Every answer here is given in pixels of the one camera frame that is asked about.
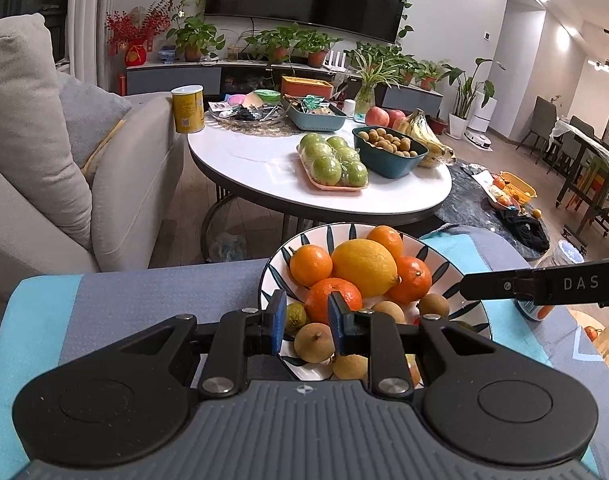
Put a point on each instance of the white round coffee table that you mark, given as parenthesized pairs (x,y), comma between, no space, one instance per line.
(263,167)

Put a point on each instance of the tray of green apples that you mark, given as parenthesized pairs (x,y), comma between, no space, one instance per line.
(331,164)

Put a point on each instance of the beige sofa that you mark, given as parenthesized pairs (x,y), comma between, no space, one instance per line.
(85,176)

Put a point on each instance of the yellow lemon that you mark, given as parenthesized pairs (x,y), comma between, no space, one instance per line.
(367,265)

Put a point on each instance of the grey tv console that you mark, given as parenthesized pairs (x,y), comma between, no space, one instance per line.
(226,77)

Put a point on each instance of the banana bunch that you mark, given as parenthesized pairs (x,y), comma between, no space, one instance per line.
(416,127)

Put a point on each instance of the tall plant white pot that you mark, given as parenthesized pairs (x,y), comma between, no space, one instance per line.
(467,88)

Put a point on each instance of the small green kumquat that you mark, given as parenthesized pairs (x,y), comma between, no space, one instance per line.
(296,318)

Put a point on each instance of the glass snack plate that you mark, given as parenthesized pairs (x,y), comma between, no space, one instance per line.
(239,115)

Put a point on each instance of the red plum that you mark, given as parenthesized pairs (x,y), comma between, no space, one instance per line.
(414,371)

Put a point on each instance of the red apple on table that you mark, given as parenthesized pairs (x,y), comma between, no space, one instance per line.
(377,117)

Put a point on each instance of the grey throw pillow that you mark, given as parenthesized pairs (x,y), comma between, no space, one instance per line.
(91,115)

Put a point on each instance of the large orange mandarin front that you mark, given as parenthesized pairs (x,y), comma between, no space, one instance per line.
(415,281)

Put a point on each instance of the red flower arrangement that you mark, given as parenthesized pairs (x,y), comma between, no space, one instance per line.
(131,33)

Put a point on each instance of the orange fruit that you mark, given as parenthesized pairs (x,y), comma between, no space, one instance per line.
(388,237)

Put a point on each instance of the black cloth on marble table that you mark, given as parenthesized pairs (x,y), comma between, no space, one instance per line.
(529,231)

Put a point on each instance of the glass vase with plant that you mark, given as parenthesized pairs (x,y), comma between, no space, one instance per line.
(374,64)

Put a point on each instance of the yellow bowl of oranges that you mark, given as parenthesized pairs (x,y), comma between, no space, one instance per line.
(516,188)

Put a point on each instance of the yellow tin can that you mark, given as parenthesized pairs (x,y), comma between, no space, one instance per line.
(188,108)

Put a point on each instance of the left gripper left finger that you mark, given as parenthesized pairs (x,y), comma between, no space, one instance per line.
(229,343)

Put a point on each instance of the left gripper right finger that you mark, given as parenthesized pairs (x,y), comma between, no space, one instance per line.
(377,337)

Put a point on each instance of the teal snack basket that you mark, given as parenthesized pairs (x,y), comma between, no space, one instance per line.
(311,122)

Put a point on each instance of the dark marble round table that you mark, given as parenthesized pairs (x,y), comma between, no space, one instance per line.
(468,205)

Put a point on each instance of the orange box on table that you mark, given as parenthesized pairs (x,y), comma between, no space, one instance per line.
(299,86)

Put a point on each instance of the beige back cushion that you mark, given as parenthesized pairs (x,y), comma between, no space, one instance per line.
(35,153)

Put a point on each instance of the potted green plant left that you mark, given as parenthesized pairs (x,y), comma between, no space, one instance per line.
(196,39)

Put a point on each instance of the dining table with chairs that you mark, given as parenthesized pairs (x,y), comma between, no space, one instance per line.
(570,145)

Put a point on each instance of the teal bowl of longans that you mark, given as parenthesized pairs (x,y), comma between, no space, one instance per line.
(387,152)

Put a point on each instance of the blue grey tablecloth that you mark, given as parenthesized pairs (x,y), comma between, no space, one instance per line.
(99,374)

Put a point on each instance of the robot vacuum dock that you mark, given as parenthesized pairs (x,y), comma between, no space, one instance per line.
(479,122)

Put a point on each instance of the small orange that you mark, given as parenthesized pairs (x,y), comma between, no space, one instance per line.
(310,264)

